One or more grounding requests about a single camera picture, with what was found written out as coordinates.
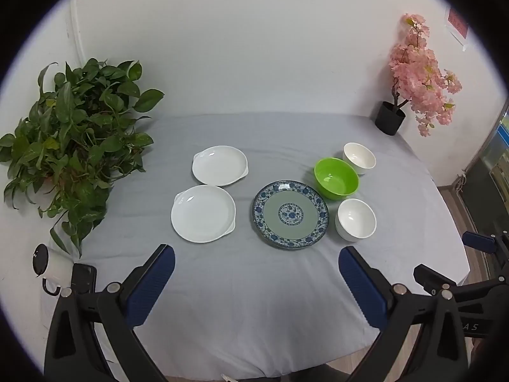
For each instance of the red wall sign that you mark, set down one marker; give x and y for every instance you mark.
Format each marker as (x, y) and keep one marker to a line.
(457, 24)

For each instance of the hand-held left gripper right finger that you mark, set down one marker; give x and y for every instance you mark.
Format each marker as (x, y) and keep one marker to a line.
(360, 282)

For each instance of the white mug with black lid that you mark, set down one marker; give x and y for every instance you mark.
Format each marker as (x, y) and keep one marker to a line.
(55, 266)

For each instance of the white ceramic bowl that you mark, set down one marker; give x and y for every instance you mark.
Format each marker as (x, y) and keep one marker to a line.
(359, 158)
(355, 219)

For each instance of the white wall conduit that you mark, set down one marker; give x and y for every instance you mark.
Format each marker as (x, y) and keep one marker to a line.
(76, 32)

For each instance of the pink flower tree, black pot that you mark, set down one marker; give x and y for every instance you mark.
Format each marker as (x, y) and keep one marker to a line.
(390, 117)

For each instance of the grey tablecloth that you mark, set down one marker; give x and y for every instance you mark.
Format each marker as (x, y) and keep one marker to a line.
(246, 310)

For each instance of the blue patterned plate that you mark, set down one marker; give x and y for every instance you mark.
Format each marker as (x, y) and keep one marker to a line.
(290, 213)

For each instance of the green plastic bowl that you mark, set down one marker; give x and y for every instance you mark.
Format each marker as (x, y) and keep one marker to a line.
(336, 179)

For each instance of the green leafy potted plant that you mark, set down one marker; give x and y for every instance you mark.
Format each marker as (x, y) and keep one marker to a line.
(75, 135)

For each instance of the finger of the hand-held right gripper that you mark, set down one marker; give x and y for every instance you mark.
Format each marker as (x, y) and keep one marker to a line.
(431, 276)
(479, 242)

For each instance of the glass door cabinet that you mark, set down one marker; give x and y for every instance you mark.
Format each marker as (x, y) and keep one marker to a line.
(487, 179)

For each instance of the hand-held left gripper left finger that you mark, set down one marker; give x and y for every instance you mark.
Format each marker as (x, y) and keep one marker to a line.
(153, 286)

